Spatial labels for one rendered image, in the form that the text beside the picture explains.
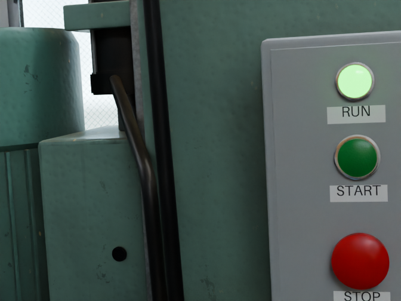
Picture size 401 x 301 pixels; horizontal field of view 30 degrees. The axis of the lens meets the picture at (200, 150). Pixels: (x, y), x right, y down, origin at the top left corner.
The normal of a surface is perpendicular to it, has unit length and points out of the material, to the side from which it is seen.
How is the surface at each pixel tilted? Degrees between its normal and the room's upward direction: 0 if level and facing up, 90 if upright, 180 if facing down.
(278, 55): 90
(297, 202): 90
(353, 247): 82
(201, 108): 90
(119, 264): 90
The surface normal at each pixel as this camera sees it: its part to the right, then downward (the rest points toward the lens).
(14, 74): 0.57, 0.06
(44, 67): 0.77, 0.03
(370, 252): -0.14, -0.01
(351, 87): -0.26, 0.18
